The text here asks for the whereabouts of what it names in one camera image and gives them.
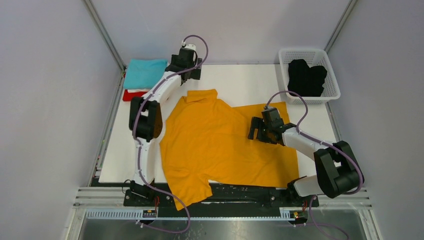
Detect folded red t shirt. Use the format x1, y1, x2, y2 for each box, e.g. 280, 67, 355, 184
122, 89, 148, 102

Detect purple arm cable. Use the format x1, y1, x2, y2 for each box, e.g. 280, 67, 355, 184
131, 34, 210, 234
264, 90, 365, 196

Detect white slotted cable duct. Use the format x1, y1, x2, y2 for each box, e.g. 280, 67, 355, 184
85, 208, 300, 221

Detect black t shirt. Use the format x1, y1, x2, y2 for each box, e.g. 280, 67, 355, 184
288, 59, 328, 97

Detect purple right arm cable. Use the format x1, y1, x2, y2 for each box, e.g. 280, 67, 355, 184
264, 90, 365, 196

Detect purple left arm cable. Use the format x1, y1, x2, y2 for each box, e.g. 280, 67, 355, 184
131, 34, 210, 234

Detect right aluminium corner post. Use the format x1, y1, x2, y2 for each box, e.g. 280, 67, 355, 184
324, 0, 358, 53

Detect yellow t shirt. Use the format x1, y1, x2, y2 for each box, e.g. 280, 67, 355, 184
160, 89, 299, 210

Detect right controller board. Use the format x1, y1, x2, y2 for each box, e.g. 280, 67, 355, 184
289, 210, 305, 220

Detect controller board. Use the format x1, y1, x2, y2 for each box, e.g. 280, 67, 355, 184
289, 210, 305, 220
142, 208, 158, 218

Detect folded cyan t shirt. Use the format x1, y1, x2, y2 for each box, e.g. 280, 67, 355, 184
123, 58, 168, 90

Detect left controller board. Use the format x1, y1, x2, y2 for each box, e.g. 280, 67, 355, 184
142, 208, 158, 218

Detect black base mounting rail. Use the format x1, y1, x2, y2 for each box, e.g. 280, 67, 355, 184
91, 177, 352, 219

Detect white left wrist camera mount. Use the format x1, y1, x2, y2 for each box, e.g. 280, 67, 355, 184
181, 40, 197, 51

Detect white plastic laundry basket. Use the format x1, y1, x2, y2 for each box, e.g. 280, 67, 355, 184
278, 48, 341, 105

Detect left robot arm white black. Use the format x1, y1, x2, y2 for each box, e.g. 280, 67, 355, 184
124, 44, 203, 207

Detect aluminium corner post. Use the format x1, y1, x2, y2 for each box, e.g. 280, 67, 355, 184
324, 0, 358, 53
82, 0, 127, 71

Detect left aluminium corner post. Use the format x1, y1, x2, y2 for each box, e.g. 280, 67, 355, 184
82, 0, 127, 71

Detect folded white t shirt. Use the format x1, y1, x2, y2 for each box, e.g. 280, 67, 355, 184
127, 62, 170, 94

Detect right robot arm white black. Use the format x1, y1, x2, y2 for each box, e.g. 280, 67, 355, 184
247, 106, 365, 206

